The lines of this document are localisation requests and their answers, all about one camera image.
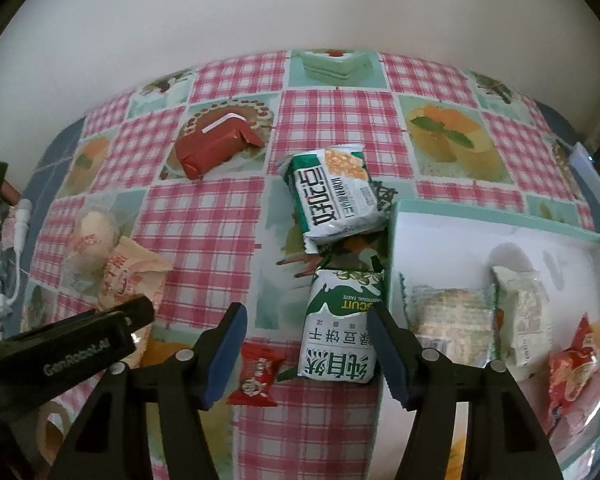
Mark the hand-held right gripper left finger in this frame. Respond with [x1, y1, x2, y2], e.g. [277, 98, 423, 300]
[42, 302, 248, 480]

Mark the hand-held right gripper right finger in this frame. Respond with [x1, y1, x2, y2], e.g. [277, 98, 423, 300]
[366, 305, 566, 480]

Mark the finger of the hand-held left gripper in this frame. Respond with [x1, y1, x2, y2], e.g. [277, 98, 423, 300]
[97, 295, 155, 333]

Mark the small red candy packet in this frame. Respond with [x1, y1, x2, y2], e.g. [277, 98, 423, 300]
[226, 342, 287, 407]

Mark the orange white printed packet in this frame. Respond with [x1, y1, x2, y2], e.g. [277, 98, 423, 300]
[97, 235, 173, 313]

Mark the green white biscuit packet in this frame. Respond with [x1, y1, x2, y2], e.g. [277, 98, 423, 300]
[297, 266, 387, 386]

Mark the clear cracker packet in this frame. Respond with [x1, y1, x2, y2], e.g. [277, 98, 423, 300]
[400, 272, 498, 361]

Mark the clear bun packet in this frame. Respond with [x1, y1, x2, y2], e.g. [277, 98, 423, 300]
[62, 210, 123, 291]

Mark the white tray with teal rim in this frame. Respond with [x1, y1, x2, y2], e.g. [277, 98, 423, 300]
[380, 199, 600, 471]

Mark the white snack packet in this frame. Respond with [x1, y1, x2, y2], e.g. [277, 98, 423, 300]
[490, 265, 551, 366]

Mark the green corn biscuit packet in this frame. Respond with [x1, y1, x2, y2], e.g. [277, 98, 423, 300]
[279, 143, 388, 256]

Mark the red snack packet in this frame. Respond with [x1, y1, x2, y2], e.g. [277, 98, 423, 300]
[174, 112, 267, 181]

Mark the large red candy packet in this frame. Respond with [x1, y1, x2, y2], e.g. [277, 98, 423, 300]
[545, 312, 600, 423]

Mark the white power strip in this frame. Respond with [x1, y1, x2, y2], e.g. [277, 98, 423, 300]
[569, 142, 600, 211]

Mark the white cable with plug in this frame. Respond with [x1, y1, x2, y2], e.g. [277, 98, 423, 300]
[0, 199, 33, 321]

